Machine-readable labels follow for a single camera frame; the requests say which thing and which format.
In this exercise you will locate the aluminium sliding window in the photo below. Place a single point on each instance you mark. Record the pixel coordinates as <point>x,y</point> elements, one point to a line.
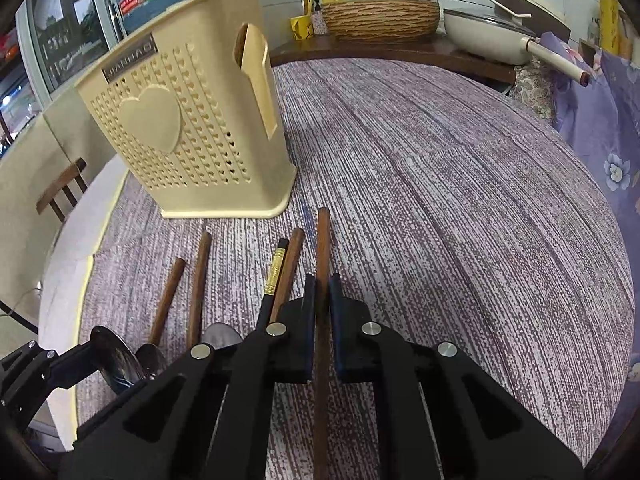
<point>65,20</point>

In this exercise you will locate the woven pattern wash basin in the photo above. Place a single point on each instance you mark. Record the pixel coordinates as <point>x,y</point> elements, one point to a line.
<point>380,20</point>

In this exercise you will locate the dark wooden counter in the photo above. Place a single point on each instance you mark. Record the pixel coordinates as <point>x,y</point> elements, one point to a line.
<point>310,52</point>

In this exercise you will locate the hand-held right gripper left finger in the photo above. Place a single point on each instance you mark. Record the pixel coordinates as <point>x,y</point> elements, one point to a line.
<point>309,330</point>

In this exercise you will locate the black chopstick with gold band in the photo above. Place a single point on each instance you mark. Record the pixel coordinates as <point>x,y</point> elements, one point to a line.
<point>273,275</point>

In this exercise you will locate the paisley patterned cloth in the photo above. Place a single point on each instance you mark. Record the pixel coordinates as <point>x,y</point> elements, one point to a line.
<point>535,85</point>

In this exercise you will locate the wooden chair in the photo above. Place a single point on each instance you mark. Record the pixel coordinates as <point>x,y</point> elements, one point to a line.
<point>67,185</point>

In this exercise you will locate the yellow printed roll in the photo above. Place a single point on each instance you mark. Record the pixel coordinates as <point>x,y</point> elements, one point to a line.
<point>607,15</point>

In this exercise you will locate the beige plastic utensil holder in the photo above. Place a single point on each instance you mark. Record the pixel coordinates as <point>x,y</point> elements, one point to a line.
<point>200,110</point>

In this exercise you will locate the beige cloth cover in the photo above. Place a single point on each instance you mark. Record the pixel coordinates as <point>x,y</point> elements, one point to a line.
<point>25,200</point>

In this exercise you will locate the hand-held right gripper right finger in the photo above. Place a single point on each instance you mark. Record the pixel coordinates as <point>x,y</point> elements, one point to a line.
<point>336,330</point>

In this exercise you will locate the large metal spoon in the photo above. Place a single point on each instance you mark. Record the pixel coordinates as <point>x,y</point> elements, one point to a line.
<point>115,360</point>

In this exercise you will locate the yellow mug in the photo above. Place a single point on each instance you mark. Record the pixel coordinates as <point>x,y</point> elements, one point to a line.
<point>300,28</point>

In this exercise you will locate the cream frying pan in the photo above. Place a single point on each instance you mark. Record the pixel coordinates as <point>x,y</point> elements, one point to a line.
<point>480,40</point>

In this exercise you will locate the floral cup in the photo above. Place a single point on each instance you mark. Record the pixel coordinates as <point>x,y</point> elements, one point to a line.
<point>319,22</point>

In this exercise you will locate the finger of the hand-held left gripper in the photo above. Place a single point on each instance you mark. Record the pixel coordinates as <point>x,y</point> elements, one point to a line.
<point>72,365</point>

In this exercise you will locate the round table with tablecloth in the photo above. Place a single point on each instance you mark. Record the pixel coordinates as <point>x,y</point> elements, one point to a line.
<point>450,210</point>

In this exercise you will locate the purple floral cloth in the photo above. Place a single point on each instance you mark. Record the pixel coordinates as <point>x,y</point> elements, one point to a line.
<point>600,120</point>

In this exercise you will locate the wooden chopstick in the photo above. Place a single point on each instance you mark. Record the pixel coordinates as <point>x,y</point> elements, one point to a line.
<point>167,300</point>
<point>322,260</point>
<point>292,260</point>
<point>200,285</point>

